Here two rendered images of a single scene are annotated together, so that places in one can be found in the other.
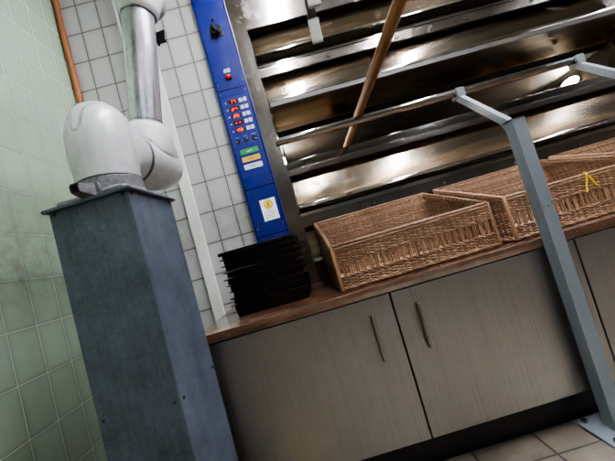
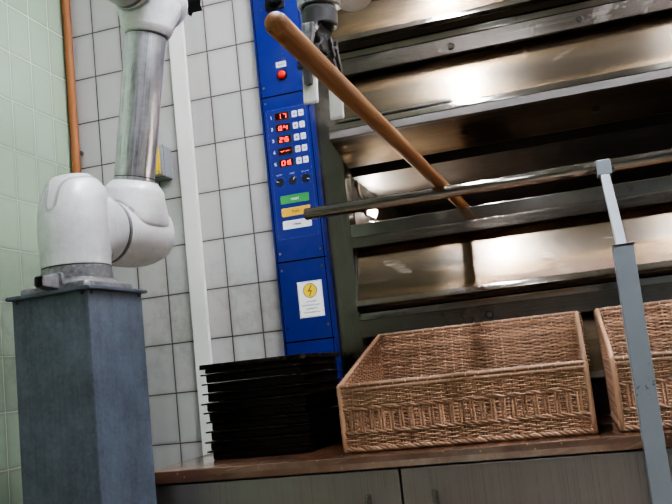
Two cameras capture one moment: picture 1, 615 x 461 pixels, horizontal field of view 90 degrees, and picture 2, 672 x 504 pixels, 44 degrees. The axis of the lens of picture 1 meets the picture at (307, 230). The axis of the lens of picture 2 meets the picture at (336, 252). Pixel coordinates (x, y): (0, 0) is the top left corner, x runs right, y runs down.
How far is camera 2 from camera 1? 1.02 m
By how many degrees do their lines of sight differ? 18
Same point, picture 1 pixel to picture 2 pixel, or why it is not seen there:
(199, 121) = (229, 140)
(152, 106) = (143, 160)
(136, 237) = (88, 342)
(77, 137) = (50, 220)
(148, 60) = (147, 100)
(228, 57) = not seen: hidden behind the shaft
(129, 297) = (71, 407)
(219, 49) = not seen: hidden behind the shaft
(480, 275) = (537, 472)
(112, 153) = (81, 240)
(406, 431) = not seen: outside the picture
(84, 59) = (87, 31)
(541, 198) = (636, 374)
